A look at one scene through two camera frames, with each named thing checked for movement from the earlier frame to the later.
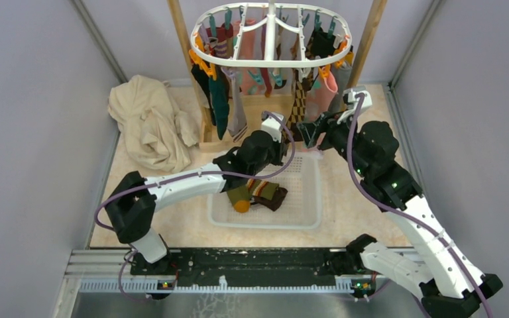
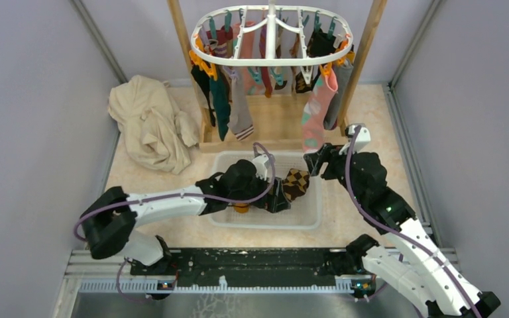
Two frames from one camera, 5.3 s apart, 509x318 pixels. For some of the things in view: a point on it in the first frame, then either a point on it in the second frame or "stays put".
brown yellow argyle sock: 298,111 to 295,183
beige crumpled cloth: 158,134 stays put
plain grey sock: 342,75 stays put
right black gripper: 309,130 to 329,152
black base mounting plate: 253,267 stays put
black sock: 203,79 stays put
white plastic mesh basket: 301,208 stays put
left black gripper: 278,158 to 278,201
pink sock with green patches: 321,96 stays put
